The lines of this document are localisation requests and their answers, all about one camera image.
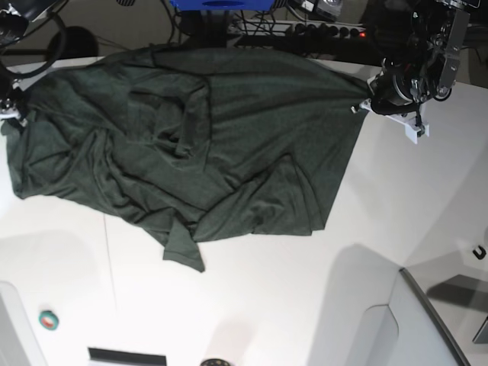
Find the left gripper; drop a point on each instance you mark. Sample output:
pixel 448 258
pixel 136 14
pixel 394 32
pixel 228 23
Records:
pixel 395 92

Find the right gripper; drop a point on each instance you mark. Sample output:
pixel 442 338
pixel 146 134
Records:
pixel 13 109

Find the dark green t-shirt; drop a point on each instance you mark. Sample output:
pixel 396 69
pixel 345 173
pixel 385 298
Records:
pixel 190 146

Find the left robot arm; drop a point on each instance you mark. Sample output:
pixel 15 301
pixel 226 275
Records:
pixel 426 65

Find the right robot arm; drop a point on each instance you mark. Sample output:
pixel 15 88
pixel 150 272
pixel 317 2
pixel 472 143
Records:
pixel 19 20

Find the grey power strip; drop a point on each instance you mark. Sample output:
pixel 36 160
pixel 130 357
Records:
pixel 264 27

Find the black U-shaped hook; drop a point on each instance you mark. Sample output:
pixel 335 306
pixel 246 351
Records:
pixel 479 252

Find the blue plastic bin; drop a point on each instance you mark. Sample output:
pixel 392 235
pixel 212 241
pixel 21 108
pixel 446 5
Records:
pixel 225 5

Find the green red tape roll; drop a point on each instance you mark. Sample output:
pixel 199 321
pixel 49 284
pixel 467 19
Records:
pixel 48 320

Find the small black round object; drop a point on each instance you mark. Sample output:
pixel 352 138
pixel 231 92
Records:
pixel 215 362

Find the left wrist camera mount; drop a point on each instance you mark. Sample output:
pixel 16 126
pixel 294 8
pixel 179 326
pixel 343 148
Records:
pixel 414 133

